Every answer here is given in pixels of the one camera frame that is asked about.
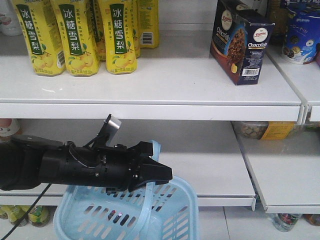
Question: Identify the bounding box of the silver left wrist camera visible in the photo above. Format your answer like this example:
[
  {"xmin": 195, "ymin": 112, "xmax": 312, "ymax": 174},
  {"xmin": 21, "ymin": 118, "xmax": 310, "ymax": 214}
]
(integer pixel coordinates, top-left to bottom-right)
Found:
[{"xmin": 94, "ymin": 114, "xmax": 122, "ymax": 147}]

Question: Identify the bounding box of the yellow pear drink bottle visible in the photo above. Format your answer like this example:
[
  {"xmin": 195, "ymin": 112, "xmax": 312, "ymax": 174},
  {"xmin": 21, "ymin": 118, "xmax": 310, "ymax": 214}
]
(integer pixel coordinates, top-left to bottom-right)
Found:
[
  {"xmin": 98, "ymin": 0, "xmax": 137, "ymax": 75},
  {"xmin": 11, "ymin": 0, "xmax": 66, "ymax": 77},
  {"xmin": 50, "ymin": 0, "xmax": 100, "ymax": 77}
]

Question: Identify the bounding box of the light blue plastic basket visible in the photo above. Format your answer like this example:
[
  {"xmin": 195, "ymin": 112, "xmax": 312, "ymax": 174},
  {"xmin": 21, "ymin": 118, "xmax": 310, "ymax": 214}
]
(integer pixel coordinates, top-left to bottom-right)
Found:
[{"xmin": 53, "ymin": 139, "xmax": 200, "ymax": 240}]

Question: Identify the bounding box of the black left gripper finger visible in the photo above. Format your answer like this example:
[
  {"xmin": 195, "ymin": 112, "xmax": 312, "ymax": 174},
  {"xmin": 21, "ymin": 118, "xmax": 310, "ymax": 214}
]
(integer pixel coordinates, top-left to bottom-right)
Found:
[
  {"xmin": 132, "ymin": 141, "xmax": 153, "ymax": 158},
  {"xmin": 137, "ymin": 158, "xmax": 173, "ymax": 188}
]

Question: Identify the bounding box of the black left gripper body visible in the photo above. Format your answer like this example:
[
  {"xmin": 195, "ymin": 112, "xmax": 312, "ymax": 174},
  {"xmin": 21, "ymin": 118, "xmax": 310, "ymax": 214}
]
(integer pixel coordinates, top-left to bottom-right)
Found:
[{"xmin": 39, "ymin": 143, "xmax": 143, "ymax": 192}]

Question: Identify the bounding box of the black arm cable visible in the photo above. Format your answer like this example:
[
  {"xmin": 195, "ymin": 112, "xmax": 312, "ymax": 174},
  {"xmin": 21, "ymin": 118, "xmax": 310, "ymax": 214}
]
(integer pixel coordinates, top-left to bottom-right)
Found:
[{"xmin": 0, "ymin": 183, "xmax": 52, "ymax": 240}]

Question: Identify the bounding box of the blue cookie cup package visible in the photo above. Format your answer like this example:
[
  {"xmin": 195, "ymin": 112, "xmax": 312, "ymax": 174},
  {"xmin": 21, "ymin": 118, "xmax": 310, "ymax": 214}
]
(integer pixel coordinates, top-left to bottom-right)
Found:
[{"xmin": 281, "ymin": 2, "xmax": 320, "ymax": 65}]

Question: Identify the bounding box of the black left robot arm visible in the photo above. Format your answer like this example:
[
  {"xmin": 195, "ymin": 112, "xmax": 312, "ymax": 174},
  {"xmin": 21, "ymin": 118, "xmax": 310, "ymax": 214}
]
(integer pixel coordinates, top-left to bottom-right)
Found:
[{"xmin": 0, "ymin": 135, "xmax": 173, "ymax": 192}]

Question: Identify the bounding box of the blue chocolate cookie box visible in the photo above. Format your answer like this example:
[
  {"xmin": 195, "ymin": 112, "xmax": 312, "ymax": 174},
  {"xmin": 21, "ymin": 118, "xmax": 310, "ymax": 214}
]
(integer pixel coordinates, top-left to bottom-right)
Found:
[{"xmin": 210, "ymin": 0, "xmax": 275, "ymax": 86}]

